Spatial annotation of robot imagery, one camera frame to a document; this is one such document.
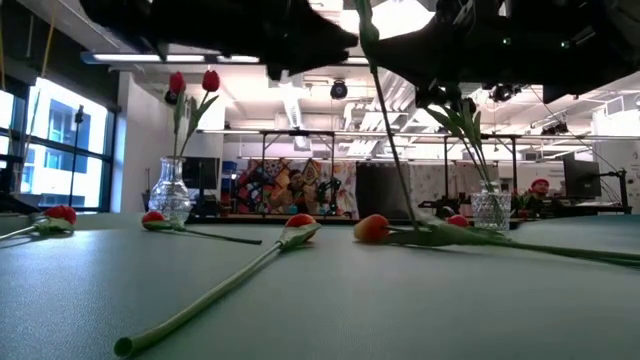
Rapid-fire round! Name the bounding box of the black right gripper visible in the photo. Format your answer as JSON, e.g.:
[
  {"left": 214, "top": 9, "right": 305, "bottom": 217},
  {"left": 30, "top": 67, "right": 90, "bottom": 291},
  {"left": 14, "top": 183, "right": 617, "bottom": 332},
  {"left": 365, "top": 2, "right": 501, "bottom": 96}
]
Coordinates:
[{"left": 372, "top": 0, "right": 571, "bottom": 104}]

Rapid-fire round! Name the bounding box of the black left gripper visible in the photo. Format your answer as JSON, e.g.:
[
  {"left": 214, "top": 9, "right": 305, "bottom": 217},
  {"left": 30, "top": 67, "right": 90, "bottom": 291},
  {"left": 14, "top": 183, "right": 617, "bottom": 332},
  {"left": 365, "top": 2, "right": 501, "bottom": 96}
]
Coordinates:
[{"left": 214, "top": 0, "right": 359, "bottom": 81}]

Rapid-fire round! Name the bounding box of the red artificial tulip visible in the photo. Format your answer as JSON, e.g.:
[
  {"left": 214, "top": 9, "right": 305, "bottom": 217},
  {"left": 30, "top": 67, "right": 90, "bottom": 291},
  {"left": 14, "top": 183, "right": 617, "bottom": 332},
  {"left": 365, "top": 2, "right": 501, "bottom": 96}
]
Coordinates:
[
  {"left": 177, "top": 69, "right": 222, "bottom": 221},
  {"left": 167, "top": 70, "right": 189, "bottom": 221},
  {"left": 141, "top": 210, "right": 264, "bottom": 246}
]

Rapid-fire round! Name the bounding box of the faceted clear glass vase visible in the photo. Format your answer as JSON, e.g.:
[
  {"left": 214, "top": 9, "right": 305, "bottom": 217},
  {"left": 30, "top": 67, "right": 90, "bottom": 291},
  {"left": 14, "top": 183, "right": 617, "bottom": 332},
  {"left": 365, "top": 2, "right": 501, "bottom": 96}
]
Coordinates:
[{"left": 470, "top": 180, "right": 514, "bottom": 232}]

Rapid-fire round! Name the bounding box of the round clear glass vase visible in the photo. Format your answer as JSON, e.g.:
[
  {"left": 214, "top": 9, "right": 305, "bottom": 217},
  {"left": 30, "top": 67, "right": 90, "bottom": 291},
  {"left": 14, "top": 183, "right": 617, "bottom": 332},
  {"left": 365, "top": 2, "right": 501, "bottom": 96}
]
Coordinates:
[{"left": 147, "top": 156, "right": 193, "bottom": 226}]

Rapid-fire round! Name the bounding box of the long background light bar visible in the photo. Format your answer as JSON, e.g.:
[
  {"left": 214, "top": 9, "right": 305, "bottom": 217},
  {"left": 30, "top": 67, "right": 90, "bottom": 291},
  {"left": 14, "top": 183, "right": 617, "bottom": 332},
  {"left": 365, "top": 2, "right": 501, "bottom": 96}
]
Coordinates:
[{"left": 197, "top": 128, "right": 640, "bottom": 141}]

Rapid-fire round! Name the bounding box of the white patterned cloth panel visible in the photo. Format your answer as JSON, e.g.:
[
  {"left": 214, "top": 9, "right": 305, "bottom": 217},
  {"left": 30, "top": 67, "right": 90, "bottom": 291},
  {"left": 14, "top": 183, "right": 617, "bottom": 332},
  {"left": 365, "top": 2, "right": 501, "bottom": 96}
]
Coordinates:
[{"left": 410, "top": 162, "right": 481, "bottom": 206}]

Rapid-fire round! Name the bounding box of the black partition panel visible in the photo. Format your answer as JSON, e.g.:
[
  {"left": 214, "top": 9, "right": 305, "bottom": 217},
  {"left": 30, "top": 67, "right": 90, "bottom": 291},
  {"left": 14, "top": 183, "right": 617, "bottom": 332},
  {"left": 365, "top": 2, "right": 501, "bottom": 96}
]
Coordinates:
[{"left": 355, "top": 160, "right": 412, "bottom": 220}]

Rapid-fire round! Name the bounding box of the colourful patchwork cloth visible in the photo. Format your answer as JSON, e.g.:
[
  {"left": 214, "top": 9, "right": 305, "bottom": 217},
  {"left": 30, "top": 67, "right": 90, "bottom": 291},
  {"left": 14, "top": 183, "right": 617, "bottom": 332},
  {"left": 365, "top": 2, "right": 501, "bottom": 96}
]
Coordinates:
[{"left": 234, "top": 158, "right": 357, "bottom": 216}]

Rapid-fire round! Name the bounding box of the person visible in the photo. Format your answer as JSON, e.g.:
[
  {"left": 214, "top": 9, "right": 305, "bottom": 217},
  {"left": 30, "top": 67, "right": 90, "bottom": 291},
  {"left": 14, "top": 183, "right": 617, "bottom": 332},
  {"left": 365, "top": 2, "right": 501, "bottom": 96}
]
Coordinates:
[
  {"left": 527, "top": 177, "right": 554, "bottom": 214},
  {"left": 284, "top": 168, "right": 314, "bottom": 214}
]

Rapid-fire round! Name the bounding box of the black computer monitor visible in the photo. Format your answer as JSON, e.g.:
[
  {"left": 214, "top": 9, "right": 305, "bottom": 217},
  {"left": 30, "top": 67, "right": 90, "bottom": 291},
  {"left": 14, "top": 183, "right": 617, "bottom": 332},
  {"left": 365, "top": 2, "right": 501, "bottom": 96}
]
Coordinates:
[
  {"left": 563, "top": 158, "right": 603, "bottom": 200},
  {"left": 180, "top": 156, "right": 221, "bottom": 217}
]

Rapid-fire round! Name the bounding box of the black crossbar with light strips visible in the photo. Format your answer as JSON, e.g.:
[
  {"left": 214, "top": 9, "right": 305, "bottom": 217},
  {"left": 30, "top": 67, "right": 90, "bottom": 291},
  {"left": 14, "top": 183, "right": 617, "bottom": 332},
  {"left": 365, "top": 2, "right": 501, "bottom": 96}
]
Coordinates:
[{"left": 81, "top": 50, "right": 371, "bottom": 67}]

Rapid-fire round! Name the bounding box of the green table mat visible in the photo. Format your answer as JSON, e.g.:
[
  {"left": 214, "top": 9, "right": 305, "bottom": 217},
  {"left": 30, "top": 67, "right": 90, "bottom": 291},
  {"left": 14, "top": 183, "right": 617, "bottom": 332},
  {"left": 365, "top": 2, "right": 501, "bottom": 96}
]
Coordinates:
[{"left": 0, "top": 213, "right": 640, "bottom": 360}]

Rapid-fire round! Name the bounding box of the black tripod stand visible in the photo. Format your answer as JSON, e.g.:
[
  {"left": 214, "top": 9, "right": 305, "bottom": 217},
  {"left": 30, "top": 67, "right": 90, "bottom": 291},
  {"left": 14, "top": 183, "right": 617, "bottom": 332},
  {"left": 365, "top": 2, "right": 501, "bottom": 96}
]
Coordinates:
[{"left": 68, "top": 104, "right": 85, "bottom": 207}]

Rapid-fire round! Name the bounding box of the large black framed window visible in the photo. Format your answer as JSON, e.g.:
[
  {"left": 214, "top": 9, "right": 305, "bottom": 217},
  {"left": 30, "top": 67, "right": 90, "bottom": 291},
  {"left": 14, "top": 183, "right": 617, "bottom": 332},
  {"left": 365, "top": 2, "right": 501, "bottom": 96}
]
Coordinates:
[{"left": 0, "top": 74, "right": 119, "bottom": 214}]

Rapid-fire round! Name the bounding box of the black ceiling camera cluster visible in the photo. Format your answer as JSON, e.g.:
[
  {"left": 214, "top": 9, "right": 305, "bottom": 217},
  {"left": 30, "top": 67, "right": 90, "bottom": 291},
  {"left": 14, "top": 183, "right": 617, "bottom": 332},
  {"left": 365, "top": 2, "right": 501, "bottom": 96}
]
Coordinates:
[{"left": 482, "top": 82, "right": 524, "bottom": 104}]

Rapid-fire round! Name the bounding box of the black background rig frame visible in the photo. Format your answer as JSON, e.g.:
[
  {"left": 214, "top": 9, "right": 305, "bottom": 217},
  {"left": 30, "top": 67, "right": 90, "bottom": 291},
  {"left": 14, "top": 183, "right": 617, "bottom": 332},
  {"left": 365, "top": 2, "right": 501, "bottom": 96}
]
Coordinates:
[
  {"left": 259, "top": 129, "right": 337, "bottom": 217},
  {"left": 443, "top": 133, "right": 519, "bottom": 217}
]

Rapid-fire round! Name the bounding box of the black table frame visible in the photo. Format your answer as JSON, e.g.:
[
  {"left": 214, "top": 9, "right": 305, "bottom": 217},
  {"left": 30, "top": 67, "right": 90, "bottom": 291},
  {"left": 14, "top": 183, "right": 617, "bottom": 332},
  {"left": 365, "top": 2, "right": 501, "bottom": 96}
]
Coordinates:
[{"left": 184, "top": 214, "right": 476, "bottom": 226}]

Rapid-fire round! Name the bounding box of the yellow cable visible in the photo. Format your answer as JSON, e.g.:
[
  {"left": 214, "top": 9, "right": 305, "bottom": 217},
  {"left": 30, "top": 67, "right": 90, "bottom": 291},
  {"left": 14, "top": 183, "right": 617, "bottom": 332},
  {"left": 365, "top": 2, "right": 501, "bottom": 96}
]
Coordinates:
[{"left": 29, "top": 0, "right": 57, "bottom": 146}]

